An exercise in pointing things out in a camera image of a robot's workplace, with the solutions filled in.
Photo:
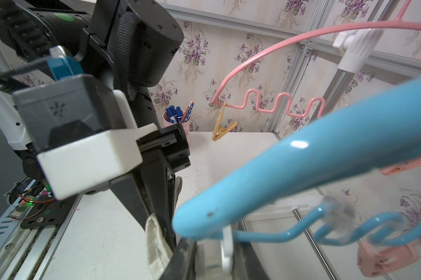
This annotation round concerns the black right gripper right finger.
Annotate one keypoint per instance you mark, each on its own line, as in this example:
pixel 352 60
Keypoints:
pixel 246 263

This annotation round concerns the white and steel drying rack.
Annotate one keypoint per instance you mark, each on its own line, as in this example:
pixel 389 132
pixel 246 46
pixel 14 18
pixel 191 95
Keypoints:
pixel 354 81

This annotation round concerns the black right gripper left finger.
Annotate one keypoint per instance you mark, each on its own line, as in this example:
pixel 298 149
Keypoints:
pixel 182 263

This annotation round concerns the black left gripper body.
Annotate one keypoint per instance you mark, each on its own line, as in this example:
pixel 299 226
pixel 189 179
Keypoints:
pixel 150 188

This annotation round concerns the pink clothes peg on blue hanger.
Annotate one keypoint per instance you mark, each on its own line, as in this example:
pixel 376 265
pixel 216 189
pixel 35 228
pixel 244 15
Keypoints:
pixel 373 262

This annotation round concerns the white glove with grey strap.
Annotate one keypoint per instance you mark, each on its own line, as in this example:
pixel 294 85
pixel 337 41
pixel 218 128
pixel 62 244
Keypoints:
pixel 158 252

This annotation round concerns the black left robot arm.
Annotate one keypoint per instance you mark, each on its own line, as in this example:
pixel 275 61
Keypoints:
pixel 126 45

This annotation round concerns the small circuit board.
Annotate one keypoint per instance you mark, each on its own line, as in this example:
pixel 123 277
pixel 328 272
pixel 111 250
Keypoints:
pixel 23 208

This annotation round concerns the blue wavy hanger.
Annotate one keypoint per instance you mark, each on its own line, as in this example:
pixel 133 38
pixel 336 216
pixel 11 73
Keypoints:
pixel 373 133

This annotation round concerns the white clothes peg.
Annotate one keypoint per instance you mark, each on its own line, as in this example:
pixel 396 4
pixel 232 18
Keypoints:
pixel 214 258

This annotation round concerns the yellow clothes peg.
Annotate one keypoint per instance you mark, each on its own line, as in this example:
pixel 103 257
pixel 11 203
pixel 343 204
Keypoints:
pixel 219 130

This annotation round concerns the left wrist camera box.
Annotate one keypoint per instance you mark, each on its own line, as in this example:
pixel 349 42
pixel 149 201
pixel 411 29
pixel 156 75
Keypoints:
pixel 84 133

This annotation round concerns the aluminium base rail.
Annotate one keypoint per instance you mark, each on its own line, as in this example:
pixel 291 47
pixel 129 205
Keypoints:
pixel 27 247

